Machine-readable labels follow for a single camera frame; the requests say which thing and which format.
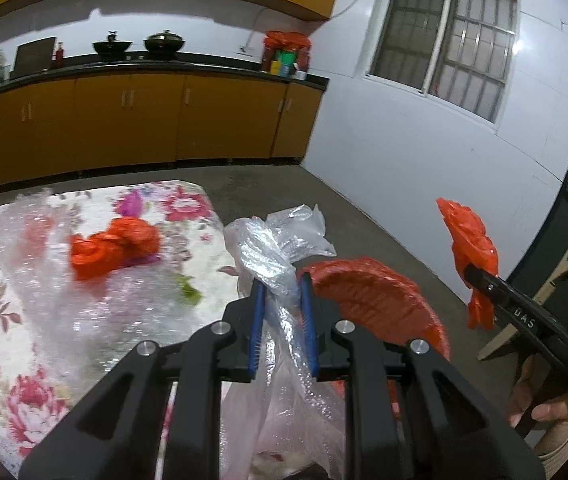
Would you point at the green wrapper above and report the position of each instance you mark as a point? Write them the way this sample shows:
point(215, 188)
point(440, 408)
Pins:
point(189, 291)

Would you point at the green bottle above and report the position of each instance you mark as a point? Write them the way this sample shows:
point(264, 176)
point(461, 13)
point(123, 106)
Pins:
point(287, 60)

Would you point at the black kitchen countertop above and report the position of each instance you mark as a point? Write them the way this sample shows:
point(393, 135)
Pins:
point(164, 66)

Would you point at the yellow cup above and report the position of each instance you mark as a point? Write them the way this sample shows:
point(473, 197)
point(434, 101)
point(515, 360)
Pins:
point(275, 67)

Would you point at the wooden chair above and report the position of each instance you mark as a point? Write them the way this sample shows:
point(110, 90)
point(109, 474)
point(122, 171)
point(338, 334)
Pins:
point(549, 280)

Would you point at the black wok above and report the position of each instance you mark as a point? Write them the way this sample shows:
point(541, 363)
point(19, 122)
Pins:
point(112, 46)

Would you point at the clear plastic bag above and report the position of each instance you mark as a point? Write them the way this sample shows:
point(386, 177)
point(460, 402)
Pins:
point(276, 255)

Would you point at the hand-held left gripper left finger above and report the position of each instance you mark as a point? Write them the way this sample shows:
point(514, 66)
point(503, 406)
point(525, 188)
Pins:
point(258, 325)

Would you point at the person's right hand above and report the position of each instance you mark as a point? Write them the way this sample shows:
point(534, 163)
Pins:
point(546, 410)

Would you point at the floral tablecloth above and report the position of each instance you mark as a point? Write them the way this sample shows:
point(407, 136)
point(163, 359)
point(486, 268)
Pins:
point(184, 210)

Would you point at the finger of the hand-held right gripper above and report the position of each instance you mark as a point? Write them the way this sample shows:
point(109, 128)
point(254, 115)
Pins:
point(489, 290)

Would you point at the crumpled red plastic bag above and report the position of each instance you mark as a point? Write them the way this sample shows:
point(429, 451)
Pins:
point(114, 247)

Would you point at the red bin with red liner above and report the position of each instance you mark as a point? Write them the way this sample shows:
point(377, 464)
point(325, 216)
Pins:
point(379, 295)

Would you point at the barred window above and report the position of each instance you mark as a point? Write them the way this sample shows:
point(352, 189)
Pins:
point(444, 35)

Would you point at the black pot with lid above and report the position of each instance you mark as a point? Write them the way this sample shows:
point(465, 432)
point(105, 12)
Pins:
point(164, 42)

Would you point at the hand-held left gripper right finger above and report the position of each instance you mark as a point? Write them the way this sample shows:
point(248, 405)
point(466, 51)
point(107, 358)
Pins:
point(307, 325)

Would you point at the red plastic bag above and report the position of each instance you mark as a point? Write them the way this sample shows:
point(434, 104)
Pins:
point(114, 247)
point(471, 240)

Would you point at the dark cutting board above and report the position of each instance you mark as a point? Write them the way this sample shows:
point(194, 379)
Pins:
point(33, 54)

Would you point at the orange lower kitchen cabinets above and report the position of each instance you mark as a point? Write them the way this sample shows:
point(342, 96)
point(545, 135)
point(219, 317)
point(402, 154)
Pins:
point(129, 115)

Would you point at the red bag on counter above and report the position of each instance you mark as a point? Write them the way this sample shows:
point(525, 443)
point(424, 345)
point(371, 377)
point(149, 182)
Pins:
point(286, 40)

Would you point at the clear bubble wrap sheet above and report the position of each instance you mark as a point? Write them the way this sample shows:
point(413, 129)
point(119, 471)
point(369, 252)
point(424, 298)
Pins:
point(49, 280)

